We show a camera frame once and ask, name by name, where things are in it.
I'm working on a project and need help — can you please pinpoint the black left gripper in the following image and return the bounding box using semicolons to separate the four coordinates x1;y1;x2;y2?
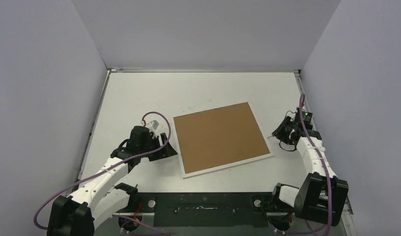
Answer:
140;133;176;161

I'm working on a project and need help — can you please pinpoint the white picture frame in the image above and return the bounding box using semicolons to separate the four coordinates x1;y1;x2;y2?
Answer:
172;101;275;179

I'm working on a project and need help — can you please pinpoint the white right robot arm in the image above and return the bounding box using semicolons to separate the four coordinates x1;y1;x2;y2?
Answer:
270;109;349;226

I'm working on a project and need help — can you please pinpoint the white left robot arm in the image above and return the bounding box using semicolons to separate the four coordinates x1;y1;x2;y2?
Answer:
46;126;177;236

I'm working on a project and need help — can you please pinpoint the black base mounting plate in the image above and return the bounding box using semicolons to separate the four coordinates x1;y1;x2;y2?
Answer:
119;192;293;228

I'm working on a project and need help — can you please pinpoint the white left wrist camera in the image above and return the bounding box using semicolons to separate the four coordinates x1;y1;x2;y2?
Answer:
141;120;159;134

